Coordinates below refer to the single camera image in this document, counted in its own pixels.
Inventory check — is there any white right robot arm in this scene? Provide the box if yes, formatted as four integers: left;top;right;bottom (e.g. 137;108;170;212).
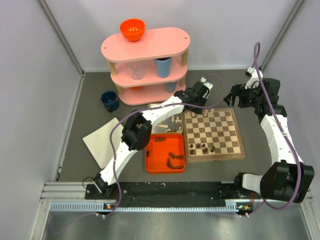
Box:
223;78;315;203

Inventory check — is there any wooden chess board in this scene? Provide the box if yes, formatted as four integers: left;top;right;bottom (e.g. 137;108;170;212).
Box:
182;107;246;163

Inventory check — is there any blue cup middle shelf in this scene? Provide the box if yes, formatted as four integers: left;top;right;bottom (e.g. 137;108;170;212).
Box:
154;57;172;78

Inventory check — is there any pink three-tier shelf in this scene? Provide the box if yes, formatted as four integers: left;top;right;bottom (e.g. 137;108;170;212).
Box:
101;27;191;106

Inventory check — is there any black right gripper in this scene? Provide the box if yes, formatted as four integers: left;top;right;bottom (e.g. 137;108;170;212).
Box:
223;81;263;109

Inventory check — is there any dark blue mug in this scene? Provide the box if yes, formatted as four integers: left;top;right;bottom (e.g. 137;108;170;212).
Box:
100;91;120;113

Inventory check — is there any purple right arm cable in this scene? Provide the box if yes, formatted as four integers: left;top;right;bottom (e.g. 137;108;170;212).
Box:
250;41;304;218

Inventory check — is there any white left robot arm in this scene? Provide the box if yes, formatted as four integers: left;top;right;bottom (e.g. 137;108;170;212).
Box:
93;81;213;199

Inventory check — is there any orange bowl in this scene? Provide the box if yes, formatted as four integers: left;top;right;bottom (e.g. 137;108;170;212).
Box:
119;18;146;42

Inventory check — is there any orange tin box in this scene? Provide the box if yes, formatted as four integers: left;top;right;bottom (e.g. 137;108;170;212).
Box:
145;133;186;174

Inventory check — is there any clear glass cup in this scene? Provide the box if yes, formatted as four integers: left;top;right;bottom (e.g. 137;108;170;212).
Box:
126;61;145;80

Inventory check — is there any white paper sheet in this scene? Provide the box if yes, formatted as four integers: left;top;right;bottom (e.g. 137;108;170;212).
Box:
82;117;119;170

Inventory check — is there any blue cup shelf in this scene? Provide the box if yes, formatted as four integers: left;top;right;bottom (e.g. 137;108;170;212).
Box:
164;81;178;93
154;57;172;78

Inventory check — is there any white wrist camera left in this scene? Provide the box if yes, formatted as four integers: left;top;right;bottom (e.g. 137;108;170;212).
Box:
200;77;214;100

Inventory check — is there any blue cup bottom shelf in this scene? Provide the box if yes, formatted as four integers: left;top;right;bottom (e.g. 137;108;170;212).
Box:
164;81;178;93

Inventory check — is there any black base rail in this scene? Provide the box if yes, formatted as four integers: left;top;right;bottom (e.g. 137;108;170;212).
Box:
82;181;257;208

